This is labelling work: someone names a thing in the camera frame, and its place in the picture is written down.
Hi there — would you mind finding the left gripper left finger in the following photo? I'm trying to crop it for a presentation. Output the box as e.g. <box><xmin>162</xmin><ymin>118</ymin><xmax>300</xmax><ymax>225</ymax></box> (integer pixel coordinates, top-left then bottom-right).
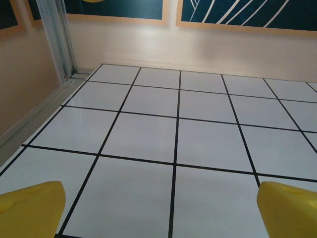
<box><xmin>0</xmin><ymin>180</ymin><xmax>66</xmax><ymax>238</ymax></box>

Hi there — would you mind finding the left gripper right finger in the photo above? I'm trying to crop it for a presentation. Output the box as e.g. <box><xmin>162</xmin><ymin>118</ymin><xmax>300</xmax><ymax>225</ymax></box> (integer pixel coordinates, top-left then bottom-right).
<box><xmin>257</xmin><ymin>181</ymin><xmax>317</xmax><ymax>238</ymax></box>

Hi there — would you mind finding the feather and yellow oval panel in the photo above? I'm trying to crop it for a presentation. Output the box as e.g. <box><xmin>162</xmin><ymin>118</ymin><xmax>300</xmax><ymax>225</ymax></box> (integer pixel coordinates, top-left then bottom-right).
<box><xmin>61</xmin><ymin>0</ymin><xmax>170</xmax><ymax>27</ymax></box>

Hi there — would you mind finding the aluminium side rail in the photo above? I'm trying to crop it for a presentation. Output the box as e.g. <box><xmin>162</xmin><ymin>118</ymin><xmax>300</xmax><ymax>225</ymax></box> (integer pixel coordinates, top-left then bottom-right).
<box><xmin>0</xmin><ymin>71</ymin><xmax>91</xmax><ymax>154</ymax></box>

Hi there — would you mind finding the aluminium corner post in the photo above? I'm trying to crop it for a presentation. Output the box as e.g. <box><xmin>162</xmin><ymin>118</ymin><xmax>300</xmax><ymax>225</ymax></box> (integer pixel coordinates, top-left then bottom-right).
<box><xmin>36</xmin><ymin>0</ymin><xmax>78</xmax><ymax>84</ymax></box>

